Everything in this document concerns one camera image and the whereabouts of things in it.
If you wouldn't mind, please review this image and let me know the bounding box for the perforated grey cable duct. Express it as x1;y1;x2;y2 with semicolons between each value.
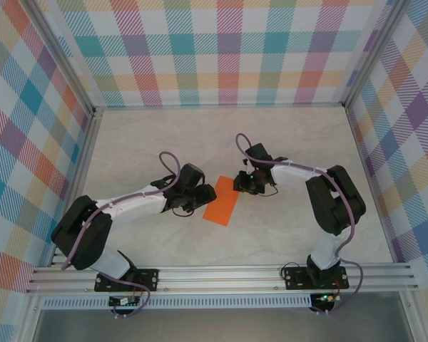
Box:
41;297;313;310

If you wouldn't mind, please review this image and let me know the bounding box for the aluminium side rail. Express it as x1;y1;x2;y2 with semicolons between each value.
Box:
48;106;106;268

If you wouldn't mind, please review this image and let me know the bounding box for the aluminium back rail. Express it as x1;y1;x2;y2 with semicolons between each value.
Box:
92;102;349;111

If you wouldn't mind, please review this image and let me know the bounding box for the orange paper sheet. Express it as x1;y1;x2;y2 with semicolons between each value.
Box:
201;175;240;227

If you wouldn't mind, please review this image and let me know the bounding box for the grey metal panel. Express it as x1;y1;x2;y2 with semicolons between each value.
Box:
31;308;414;342

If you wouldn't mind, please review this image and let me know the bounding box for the aluminium mounting rail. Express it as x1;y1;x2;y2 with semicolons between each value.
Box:
24;263;420;295

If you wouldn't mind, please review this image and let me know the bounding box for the aluminium frame leg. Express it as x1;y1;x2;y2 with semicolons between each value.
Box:
399;290;427;342
16;294;46;342

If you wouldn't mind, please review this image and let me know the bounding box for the aluminium frame post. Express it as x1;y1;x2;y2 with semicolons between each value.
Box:
27;0;98;117
341;0;413;107

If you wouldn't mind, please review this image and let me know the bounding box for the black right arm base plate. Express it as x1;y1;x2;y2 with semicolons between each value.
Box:
283;266;350;291

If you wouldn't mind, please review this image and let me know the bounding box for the small circuit board with led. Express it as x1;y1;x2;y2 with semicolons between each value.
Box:
310;291;342;304

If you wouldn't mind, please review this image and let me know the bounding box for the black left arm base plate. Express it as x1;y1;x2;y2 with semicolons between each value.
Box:
94;269;160;293

